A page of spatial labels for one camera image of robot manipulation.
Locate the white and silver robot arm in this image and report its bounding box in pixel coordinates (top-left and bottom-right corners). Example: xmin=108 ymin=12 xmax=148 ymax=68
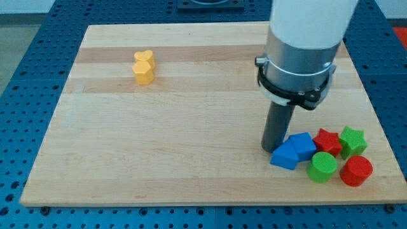
xmin=259 ymin=0 xmax=358 ymax=92

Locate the yellow heart block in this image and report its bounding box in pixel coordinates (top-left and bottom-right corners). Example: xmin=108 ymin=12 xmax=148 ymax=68
xmin=134 ymin=50 xmax=156 ymax=69

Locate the light wooden board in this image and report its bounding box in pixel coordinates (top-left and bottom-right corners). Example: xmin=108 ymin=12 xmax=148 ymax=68
xmin=20 ymin=22 xmax=406 ymax=207

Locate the yellow hexagon block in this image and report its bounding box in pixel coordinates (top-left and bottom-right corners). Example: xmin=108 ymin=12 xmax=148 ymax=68
xmin=132 ymin=61 xmax=155 ymax=85

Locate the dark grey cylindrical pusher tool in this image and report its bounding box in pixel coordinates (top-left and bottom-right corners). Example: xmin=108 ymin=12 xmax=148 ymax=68
xmin=261 ymin=102 xmax=294 ymax=153

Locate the blue triangle block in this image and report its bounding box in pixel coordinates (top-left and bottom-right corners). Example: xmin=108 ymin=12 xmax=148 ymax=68
xmin=270 ymin=139 xmax=299 ymax=170

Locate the blue cube block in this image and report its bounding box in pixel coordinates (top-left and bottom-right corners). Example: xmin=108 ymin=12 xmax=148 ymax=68
xmin=289 ymin=132 xmax=317 ymax=162

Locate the red star block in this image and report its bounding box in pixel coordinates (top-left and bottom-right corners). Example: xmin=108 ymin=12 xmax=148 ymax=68
xmin=313 ymin=128 xmax=342 ymax=158

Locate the green cylinder block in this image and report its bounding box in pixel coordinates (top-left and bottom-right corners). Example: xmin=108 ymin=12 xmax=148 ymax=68
xmin=307 ymin=151 xmax=338 ymax=183

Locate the green star block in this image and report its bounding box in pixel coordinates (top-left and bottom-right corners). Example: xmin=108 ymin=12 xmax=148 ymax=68
xmin=338 ymin=126 xmax=368 ymax=160

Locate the red cylinder block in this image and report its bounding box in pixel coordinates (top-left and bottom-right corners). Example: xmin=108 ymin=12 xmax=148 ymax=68
xmin=340 ymin=155 xmax=373 ymax=187

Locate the black flange bracket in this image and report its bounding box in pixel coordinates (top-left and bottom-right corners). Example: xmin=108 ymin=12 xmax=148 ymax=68
xmin=257 ymin=66 xmax=336 ymax=111

